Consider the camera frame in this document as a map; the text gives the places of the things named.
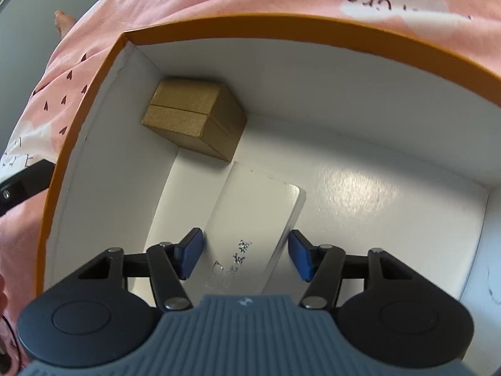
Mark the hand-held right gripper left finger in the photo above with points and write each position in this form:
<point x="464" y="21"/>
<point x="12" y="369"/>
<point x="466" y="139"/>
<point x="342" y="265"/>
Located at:
<point x="191" y="252"/>

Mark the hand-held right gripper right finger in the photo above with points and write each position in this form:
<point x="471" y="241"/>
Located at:
<point x="300" y="258"/>

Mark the orange cardboard box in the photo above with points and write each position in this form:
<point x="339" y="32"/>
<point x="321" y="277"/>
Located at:
<point x="352" y="125"/>

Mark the white glasses case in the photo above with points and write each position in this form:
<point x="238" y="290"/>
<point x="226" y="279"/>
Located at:
<point x="250" y="211"/>

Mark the gold gift box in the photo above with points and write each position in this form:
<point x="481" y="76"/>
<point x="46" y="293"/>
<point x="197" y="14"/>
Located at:
<point x="184" y="117"/>

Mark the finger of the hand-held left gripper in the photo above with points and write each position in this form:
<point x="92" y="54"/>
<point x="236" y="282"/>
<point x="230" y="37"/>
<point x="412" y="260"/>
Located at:
<point x="27" y="186"/>

